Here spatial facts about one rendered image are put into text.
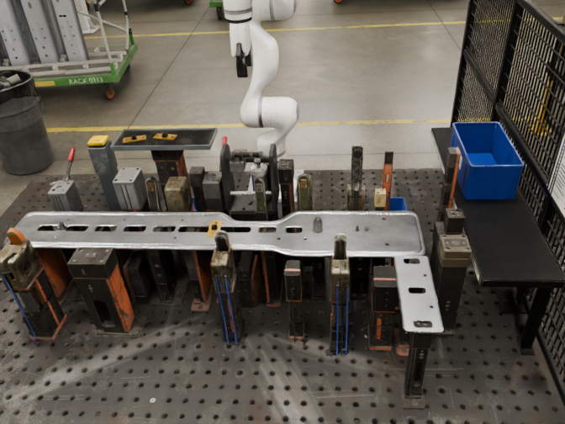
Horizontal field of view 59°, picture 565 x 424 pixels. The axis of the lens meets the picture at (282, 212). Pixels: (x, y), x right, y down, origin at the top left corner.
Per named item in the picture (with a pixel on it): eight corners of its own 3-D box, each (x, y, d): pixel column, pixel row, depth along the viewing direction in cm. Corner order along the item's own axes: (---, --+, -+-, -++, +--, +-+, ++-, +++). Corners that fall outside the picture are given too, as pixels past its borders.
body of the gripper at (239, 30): (229, 10, 153) (233, 47, 160) (223, 20, 145) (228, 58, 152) (253, 9, 152) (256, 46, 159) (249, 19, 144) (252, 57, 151)
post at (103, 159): (115, 240, 213) (85, 148, 187) (121, 229, 219) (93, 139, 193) (133, 240, 212) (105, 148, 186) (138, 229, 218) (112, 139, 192)
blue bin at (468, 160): (464, 199, 166) (471, 166, 158) (446, 153, 190) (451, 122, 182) (516, 199, 164) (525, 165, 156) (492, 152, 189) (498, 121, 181)
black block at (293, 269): (284, 345, 163) (278, 280, 146) (287, 320, 172) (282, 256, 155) (308, 346, 163) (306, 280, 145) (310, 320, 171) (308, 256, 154)
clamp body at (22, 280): (26, 346, 170) (-19, 266, 148) (46, 313, 181) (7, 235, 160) (55, 347, 169) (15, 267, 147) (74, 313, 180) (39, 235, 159)
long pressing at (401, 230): (-5, 252, 164) (-8, 249, 164) (29, 212, 182) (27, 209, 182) (427, 258, 150) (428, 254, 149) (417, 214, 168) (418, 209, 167)
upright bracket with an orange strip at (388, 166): (377, 267, 190) (384, 152, 160) (376, 265, 191) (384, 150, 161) (384, 267, 190) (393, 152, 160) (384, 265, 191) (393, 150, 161)
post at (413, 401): (402, 408, 143) (412, 341, 126) (398, 375, 152) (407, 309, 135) (425, 409, 142) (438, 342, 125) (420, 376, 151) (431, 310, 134)
